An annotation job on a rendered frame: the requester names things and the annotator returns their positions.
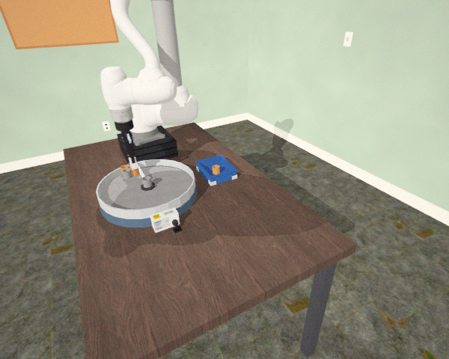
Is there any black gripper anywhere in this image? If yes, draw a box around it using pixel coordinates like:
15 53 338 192
114 120 138 170

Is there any blue shallow tray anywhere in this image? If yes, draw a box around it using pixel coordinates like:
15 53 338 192
196 155 238 186

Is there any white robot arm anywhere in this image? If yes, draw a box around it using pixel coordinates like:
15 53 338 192
100 0 198 146

